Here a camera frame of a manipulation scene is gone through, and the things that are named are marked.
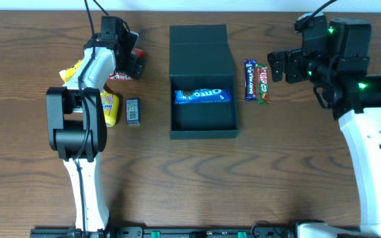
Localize dairy milk chocolate bar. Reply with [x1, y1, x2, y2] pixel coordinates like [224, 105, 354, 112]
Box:
[244, 59, 256, 100]

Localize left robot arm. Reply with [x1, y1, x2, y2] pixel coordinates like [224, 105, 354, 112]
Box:
[46, 15, 144, 237]

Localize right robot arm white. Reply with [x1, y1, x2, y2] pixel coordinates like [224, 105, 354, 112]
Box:
[267, 14, 381, 237]

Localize small dark blue gum pack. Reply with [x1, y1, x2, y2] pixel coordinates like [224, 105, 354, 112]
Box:
[126, 98, 140, 125]

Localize yellow candy bag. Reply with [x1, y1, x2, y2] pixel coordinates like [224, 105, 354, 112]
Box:
[59, 60, 83, 83]

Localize blue oreo pack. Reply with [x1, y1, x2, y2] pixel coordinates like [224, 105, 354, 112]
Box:
[174, 89, 232, 104]

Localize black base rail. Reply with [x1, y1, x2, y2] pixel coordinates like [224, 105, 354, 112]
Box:
[30, 226, 360, 238]

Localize kitkat milo bar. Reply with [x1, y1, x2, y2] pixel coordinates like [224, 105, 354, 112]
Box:
[255, 64, 271, 104]

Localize red snack packet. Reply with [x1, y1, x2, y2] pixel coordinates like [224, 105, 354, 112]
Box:
[108, 48, 143, 81]

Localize black gift box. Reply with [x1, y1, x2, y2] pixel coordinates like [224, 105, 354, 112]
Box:
[169, 24, 239, 139]

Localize yellow mentos bottle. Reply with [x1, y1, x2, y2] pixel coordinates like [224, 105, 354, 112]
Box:
[101, 91, 120, 127]

